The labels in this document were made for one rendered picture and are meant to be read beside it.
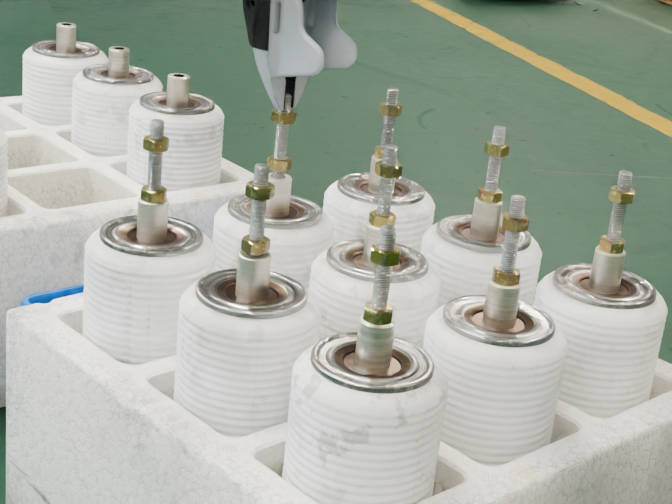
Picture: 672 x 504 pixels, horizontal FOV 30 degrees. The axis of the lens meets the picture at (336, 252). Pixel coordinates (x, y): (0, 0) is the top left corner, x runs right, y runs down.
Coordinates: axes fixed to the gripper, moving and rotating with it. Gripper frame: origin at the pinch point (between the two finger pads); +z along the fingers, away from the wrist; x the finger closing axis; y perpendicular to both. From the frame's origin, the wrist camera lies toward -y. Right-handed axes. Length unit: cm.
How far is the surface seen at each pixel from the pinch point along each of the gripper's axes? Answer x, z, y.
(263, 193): -14.4, 2.4, 10.5
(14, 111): 18, 17, -51
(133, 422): -21.1, 18.3, 6.3
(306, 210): 1.6, 9.6, 2.5
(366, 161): 85, 35, -47
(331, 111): 105, 35, -68
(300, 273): -1.9, 13.3, 5.0
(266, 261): -14.1, 7.1, 10.9
